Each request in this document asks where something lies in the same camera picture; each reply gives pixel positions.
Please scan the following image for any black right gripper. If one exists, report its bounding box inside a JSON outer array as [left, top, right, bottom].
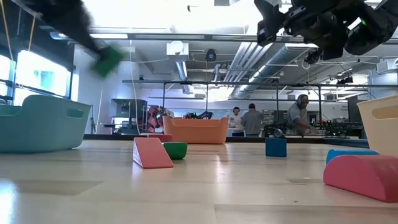
[[254, 0, 351, 60]]

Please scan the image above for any black ceiling spotlight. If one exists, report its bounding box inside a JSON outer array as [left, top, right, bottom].
[[304, 49, 324, 65], [336, 75, 354, 85]]

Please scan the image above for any person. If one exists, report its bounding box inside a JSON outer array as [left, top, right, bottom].
[[241, 103, 264, 138], [285, 94, 320, 135], [229, 106, 245, 137]]

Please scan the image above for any green plastic bin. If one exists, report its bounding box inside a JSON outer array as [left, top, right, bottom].
[[0, 95, 92, 154]]

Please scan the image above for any blue rail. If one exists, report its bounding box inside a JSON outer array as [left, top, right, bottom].
[[322, 136, 371, 149]]

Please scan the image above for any red and black stack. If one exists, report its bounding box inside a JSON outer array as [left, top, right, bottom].
[[147, 105, 167, 134]]

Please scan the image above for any green rectangular block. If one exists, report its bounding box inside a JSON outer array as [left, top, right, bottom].
[[92, 45, 124, 78]]

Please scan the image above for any black metal rack frame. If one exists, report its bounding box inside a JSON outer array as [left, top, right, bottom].
[[122, 79, 398, 138]]

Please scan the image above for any blue cylinder block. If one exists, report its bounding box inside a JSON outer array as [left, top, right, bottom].
[[325, 148, 380, 166]]

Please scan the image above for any cluttered background workbench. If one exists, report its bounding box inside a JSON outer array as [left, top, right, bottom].
[[262, 119, 358, 138]]

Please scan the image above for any bright window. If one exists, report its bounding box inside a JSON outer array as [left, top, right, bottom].
[[0, 49, 79, 106]]

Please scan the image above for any grey overhead beam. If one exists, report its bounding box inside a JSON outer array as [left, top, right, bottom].
[[49, 30, 336, 44]]

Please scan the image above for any white pole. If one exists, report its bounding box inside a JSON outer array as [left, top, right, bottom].
[[95, 88, 104, 134]]

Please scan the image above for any white hanging cable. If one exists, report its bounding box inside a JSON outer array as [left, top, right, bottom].
[[129, 40, 141, 135]]

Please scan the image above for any green half-round block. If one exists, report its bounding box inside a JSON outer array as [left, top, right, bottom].
[[161, 141, 188, 161]]

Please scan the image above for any black cabinet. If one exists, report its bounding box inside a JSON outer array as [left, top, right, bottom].
[[111, 98, 149, 135]]

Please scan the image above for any white wall unit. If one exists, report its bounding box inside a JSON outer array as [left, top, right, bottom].
[[376, 58, 398, 75]]

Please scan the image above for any white round column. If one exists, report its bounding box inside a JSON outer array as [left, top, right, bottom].
[[116, 60, 141, 101]]

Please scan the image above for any blue cube block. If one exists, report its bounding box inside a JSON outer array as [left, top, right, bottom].
[[265, 137, 288, 158]]

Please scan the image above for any black round ceiling device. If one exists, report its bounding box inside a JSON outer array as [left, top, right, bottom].
[[205, 48, 218, 63]]

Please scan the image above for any silver ventilation duct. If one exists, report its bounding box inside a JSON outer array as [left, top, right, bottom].
[[231, 30, 343, 100]]

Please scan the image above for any red wedge block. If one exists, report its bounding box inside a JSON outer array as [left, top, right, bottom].
[[132, 137, 175, 170]]

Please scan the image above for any red half-cylinder block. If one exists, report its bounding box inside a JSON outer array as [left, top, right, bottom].
[[323, 154, 398, 203]]

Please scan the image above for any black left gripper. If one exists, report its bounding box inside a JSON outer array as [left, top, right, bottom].
[[30, 0, 105, 58]]

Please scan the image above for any yellow plastic bin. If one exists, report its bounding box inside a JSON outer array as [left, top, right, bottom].
[[356, 95, 398, 157]]

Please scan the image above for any black monitor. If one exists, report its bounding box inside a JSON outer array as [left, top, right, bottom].
[[347, 95, 360, 123]]

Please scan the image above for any black tripod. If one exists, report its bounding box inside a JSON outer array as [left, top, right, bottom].
[[89, 105, 97, 134]]

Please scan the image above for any yellow hanging cable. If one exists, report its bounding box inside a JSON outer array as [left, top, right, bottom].
[[27, 15, 37, 52], [0, 0, 15, 62]]

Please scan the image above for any orange plastic bin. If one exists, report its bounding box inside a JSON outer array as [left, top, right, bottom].
[[162, 115, 230, 145]]

